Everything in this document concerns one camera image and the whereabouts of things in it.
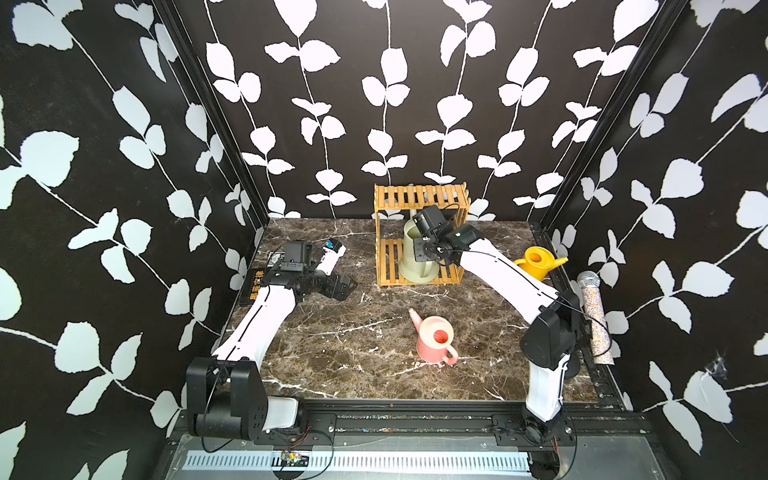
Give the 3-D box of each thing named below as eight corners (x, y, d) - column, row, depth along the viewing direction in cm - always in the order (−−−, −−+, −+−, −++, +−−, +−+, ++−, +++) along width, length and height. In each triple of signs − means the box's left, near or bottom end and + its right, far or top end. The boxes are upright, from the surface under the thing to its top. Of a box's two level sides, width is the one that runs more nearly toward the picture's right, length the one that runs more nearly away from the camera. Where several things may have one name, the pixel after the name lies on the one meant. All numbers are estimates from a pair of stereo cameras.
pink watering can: (412, 367, 86) (414, 352, 77) (410, 326, 94) (412, 309, 85) (450, 367, 86) (457, 352, 77) (445, 327, 94) (451, 309, 85)
